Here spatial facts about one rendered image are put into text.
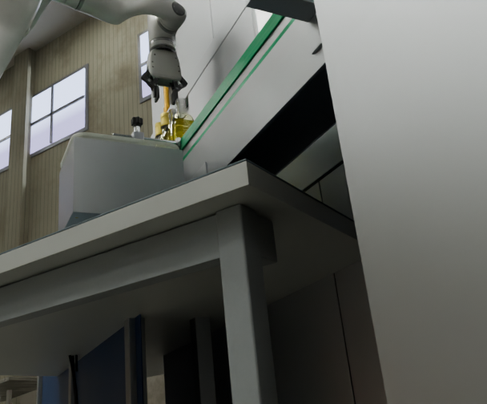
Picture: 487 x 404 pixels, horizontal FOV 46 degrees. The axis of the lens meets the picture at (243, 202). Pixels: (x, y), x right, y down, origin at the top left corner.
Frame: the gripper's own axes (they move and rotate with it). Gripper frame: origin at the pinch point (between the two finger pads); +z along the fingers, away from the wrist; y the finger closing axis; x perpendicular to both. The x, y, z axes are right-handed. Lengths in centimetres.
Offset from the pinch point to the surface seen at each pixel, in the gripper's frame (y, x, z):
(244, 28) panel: -12.3, 31.2, -3.9
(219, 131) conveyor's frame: 6, 47, 39
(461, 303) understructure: 21, 113, 89
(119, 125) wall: -91, -413, -235
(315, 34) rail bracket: 6, 83, 42
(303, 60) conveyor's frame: 5, 79, 43
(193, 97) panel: -11.8, -6.7, -5.9
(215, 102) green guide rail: 4, 42, 29
